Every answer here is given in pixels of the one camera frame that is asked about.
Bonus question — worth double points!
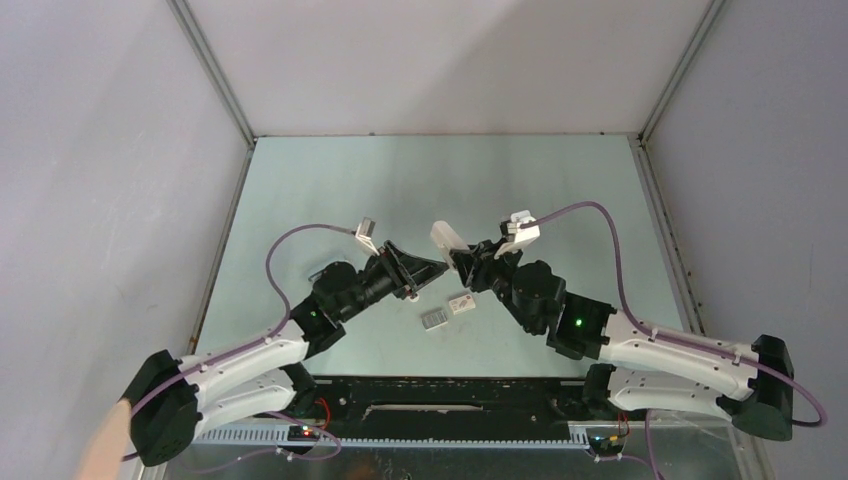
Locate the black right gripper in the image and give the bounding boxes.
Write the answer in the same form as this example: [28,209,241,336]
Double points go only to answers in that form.
[451,237,538,334]

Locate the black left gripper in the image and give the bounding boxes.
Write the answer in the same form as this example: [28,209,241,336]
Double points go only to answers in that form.
[338,240,447,322]

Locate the white staple box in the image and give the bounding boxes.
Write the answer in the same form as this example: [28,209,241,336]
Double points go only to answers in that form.
[448,292,476,316]

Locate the grey staple strip block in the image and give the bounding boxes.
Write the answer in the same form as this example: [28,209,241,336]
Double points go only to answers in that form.
[421,309,448,331]

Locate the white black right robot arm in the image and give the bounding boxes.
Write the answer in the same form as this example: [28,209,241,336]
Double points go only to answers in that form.
[442,241,794,441]

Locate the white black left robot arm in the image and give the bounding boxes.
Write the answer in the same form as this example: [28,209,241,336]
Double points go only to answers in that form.
[123,241,450,466]

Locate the white open stapler right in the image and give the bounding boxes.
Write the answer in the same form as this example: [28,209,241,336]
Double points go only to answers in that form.
[430,220,467,270]

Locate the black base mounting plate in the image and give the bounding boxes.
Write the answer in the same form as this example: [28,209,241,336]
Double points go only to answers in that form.
[283,376,618,440]

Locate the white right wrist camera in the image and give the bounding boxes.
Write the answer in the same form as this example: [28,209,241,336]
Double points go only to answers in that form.
[494,210,541,259]

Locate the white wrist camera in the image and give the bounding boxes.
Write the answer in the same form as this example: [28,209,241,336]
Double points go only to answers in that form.
[354,217,379,256]
[494,210,541,259]

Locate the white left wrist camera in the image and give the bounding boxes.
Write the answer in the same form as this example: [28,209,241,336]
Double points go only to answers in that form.
[354,217,379,256]

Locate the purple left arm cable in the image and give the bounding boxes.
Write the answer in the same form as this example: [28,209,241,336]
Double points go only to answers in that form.
[120,223,362,464]

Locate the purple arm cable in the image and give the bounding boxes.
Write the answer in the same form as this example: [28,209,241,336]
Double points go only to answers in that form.
[529,201,829,429]
[120,223,362,464]

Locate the white slotted cable duct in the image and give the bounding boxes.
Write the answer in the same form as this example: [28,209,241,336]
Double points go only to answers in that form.
[194,424,589,450]

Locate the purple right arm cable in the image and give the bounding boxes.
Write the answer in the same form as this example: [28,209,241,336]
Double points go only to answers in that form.
[529,201,829,429]

